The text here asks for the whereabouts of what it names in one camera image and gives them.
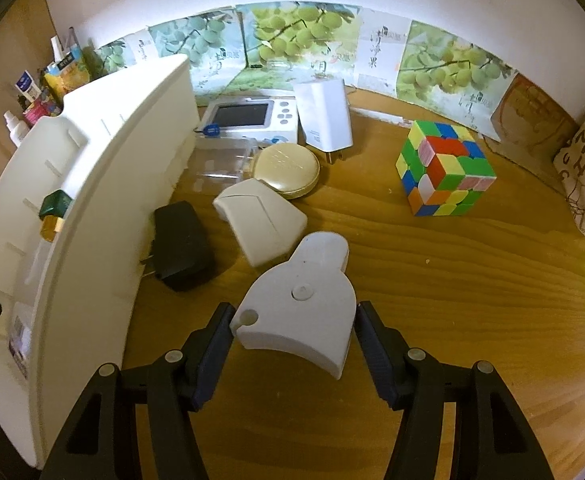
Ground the clear labelled plastic box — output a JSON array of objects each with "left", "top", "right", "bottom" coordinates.
[{"left": 7, "top": 300, "right": 36, "bottom": 378}]

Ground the white charger adapter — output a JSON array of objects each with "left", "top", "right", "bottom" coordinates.
[{"left": 292, "top": 77, "right": 354, "bottom": 166}]

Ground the beige angular case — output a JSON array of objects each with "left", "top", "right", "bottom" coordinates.
[{"left": 212, "top": 177, "right": 308, "bottom": 268}]

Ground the round gold compact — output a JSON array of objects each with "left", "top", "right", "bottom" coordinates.
[{"left": 250, "top": 142, "right": 321, "bottom": 200}]

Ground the black charger plug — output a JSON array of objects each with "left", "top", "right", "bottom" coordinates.
[{"left": 140, "top": 201, "right": 216, "bottom": 293}]

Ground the brown cartoon cardboard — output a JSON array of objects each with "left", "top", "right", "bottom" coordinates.
[{"left": 489, "top": 72, "right": 580, "bottom": 171}]

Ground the green perfume bottle gold cap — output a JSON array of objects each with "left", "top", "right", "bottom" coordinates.
[{"left": 39, "top": 189, "right": 73, "bottom": 243}]

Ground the white digital camera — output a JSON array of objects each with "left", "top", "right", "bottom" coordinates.
[{"left": 192, "top": 97, "right": 300, "bottom": 148}]

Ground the colourful puzzle cube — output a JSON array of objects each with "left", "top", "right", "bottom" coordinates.
[{"left": 395, "top": 119, "right": 497, "bottom": 218}]

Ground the blue white tube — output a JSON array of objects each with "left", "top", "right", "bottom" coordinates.
[{"left": 13, "top": 72, "right": 43, "bottom": 103}]

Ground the white squeeze bottle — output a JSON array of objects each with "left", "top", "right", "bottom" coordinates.
[{"left": 3, "top": 110, "right": 30, "bottom": 148}]

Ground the clear small plastic case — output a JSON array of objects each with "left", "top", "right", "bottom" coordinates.
[{"left": 192, "top": 137, "right": 259, "bottom": 181}]

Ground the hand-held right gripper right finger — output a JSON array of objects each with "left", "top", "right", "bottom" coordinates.
[{"left": 355, "top": 301, "right": 555, "bottom": 480}]

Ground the white handheld device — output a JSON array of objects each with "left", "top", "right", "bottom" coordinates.
[{"left": 229, "top": 231, "right": 358, "bottom": 380}]

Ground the white plastic storage box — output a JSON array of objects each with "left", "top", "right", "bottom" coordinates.
[{"left": 0, "top": 54, "right": 200, "bottom": 470}]

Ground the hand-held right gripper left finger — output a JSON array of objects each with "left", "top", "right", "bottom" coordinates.
[{"left": 37, "top": 302, "right": 236, "bottom": 480}]

